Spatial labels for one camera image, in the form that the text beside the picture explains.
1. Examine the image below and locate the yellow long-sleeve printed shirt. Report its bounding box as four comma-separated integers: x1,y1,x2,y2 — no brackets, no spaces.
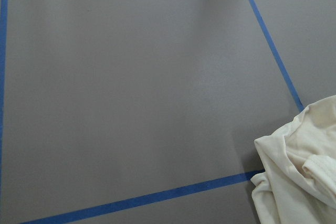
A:
251,96,335,223

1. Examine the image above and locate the brown table mat blue grid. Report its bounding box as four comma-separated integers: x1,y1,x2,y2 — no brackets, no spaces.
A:
0,0,336,224

